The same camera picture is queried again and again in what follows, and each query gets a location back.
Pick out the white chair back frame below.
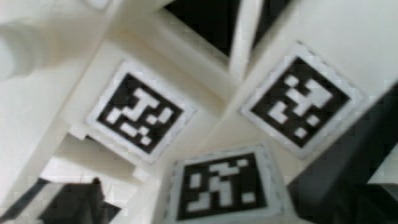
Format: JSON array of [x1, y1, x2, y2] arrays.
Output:
[[0, 0, 398, 224]]

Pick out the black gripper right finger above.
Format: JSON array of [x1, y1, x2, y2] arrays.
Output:
[[288, 83, 398, 224]]

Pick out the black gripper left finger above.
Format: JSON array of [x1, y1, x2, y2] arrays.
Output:
[[0, 177, 123, 224]]

